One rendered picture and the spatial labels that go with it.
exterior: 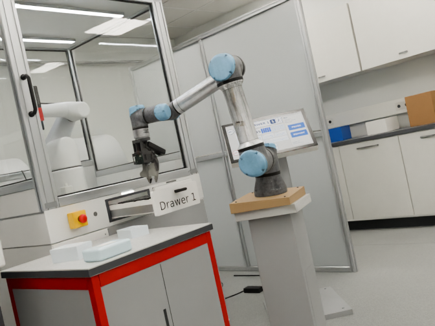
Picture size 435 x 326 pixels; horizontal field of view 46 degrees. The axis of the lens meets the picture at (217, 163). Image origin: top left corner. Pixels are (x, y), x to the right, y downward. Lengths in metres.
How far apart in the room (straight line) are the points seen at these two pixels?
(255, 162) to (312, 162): 1.73
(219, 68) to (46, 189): 0.91
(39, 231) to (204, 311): 0.82
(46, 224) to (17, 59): 0.72
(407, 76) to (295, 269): 3.62
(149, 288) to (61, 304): 0.31
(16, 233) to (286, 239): 1.24
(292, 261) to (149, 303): 0.70
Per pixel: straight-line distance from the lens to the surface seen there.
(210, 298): 2.10
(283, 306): 2.34
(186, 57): 4.57
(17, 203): 2.49
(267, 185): 2.25
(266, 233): 2.26
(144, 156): 2.34
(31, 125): 2.35
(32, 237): 2.44
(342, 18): 5.50
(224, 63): 2.14
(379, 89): 5.70
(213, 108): 4.34
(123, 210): 2.43
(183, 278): 1.99
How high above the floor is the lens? 1.03
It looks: 1 degrees down
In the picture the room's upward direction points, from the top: 12 degrees counter-clockwise
